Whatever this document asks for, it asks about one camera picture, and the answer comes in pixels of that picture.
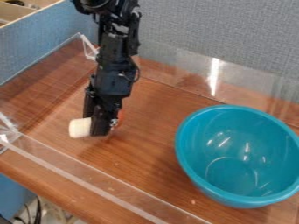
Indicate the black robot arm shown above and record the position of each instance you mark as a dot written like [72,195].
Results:
[117,20]

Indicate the clear acrylic barrier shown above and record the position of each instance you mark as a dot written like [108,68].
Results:
[30,94]
[108,187]
[219,80]

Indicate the clear acrylic front barrier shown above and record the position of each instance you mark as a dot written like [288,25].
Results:
[108,187]

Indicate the clear acrylic left barrier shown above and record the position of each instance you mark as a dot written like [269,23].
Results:
[30,94]

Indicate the white brown toy mushroom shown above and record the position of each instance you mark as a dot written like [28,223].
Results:
[80,126]

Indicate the clear acrylic back barrier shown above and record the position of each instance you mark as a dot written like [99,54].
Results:
[219,80]

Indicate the clear acrylic corner bracket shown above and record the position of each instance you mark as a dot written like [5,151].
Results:
[91,51]

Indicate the blue plastic bowl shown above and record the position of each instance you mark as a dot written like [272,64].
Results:
[239,155]

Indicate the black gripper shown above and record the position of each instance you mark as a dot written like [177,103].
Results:
[108,87]

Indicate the wooden shelf unit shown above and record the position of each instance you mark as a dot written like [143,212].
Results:
[14,10]

